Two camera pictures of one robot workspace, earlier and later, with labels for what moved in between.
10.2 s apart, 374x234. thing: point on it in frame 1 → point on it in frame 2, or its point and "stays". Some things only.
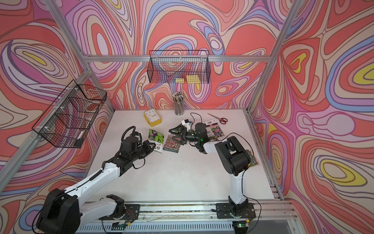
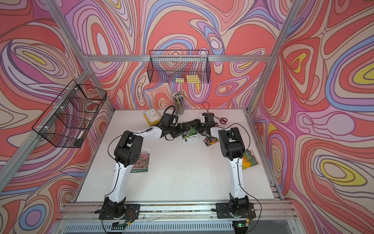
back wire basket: [181, 66] stays
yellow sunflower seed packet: [253, 161] stays
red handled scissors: [222, 120] stays
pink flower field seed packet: [172, 144] → [142, 165]
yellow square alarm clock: [152, 117] stays
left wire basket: [67, 121] stays
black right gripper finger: [179, 137] → [197, 127]
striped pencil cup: [178, 103] stays
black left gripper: [146, 144] → [180, 131]
